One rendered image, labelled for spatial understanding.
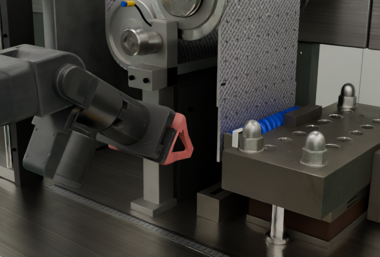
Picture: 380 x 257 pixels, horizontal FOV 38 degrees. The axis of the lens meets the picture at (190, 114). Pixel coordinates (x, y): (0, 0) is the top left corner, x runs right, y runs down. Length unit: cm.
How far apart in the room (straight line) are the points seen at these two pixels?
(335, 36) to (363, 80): 255
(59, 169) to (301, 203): 33
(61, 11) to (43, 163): 54
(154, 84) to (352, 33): 42
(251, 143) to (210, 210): 15
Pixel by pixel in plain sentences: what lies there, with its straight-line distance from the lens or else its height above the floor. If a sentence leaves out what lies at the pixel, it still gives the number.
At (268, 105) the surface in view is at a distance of 97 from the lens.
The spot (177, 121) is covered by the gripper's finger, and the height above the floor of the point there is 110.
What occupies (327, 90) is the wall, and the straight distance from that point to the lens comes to 375.
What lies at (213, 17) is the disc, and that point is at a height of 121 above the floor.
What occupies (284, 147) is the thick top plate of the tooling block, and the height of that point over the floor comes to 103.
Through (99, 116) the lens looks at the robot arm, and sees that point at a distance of 63.
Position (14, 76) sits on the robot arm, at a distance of 54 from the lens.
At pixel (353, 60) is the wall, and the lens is 364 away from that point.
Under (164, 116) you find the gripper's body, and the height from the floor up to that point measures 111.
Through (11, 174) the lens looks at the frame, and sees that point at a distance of 107.
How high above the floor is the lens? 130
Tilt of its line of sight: 16 degrees down
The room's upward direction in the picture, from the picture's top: 1 degrees clockwise
